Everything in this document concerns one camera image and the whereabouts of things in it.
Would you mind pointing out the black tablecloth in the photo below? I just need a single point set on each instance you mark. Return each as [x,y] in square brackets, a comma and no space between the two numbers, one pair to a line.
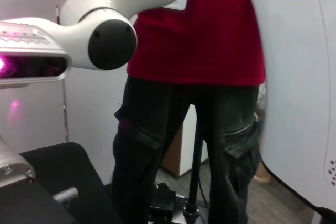
[65,166]

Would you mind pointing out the white wooden cabinet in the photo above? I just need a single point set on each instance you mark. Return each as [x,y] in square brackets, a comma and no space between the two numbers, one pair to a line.
[187,142]

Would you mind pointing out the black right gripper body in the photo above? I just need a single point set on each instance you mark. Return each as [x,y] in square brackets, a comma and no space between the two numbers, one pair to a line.
[23,205]

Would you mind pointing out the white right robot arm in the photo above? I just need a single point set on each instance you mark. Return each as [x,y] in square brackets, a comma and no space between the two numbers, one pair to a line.
[110,6]

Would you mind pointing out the tan wooden furniture piece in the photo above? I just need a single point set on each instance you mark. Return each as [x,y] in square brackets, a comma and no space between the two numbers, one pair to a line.
[261,174]

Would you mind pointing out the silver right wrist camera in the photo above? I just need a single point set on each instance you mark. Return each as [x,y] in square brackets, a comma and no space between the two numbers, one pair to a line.
[31,61]

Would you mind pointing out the person in red shirt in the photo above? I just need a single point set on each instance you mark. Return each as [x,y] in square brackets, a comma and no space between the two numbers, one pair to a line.
[197,37]

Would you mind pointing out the black tripod pole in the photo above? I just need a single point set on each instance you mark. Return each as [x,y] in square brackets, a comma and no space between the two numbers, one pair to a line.
[195,155]

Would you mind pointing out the black floor device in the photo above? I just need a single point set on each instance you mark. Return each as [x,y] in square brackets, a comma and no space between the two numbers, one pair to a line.
[162,203]

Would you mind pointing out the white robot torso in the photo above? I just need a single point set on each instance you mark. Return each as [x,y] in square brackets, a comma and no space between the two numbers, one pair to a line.
[296,77]

